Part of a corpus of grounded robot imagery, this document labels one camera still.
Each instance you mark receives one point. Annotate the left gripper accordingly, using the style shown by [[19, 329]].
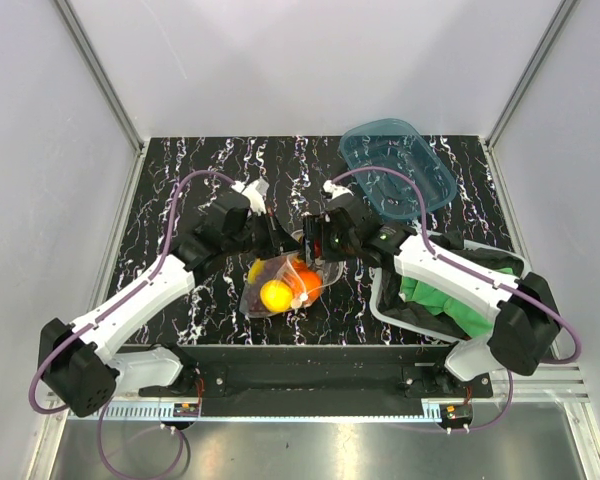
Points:
[[279, 239]]

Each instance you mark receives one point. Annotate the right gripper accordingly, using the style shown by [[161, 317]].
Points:
[[317, 227]]

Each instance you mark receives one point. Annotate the clear zip top bag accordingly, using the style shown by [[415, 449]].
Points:
[[289, 264]]

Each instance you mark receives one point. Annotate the fake orange fruit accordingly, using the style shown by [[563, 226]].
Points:
[[309, 283]]

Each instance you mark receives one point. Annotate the yellow fake lemon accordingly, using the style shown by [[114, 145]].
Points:
[[276, 296]]

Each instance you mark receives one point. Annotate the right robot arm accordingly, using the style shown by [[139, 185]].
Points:
[[522, 310]]

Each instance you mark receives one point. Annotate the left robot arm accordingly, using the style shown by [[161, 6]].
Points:
[[81, 362]]

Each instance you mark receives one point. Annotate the yellow fake banana bunch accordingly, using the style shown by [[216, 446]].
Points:
[[255, 271]]

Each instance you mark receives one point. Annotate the purple fake grape bunch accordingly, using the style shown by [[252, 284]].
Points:
[[253, 291]]

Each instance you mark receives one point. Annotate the teal plastic container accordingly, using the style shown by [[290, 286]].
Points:
[[397, 145]]

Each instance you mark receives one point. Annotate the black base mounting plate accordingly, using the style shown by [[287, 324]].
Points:
[[321, 382]]

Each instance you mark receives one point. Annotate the green microfibre cloth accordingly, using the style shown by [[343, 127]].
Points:
[[431, 305]]

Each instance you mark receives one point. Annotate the white laundry basket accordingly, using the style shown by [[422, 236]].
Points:
[[387, 307]]

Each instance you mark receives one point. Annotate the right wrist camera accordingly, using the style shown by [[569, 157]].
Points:
[[331, 191]]

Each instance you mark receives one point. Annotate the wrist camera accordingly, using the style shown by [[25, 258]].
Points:
[[331, 191], [255, 192]]

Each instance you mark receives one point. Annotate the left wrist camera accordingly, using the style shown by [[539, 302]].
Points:
[[255, 192]]

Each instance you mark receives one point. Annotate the aluminium frame rail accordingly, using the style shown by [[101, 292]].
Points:
[[93, 63]]

